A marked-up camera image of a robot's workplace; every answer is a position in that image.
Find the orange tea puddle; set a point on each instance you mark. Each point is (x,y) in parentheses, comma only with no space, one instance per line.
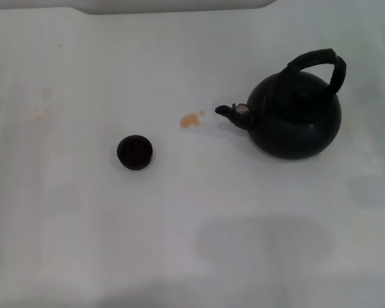
(189,120)

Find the small dark brown teacup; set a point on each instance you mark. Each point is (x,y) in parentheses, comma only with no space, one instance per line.
(134,153)

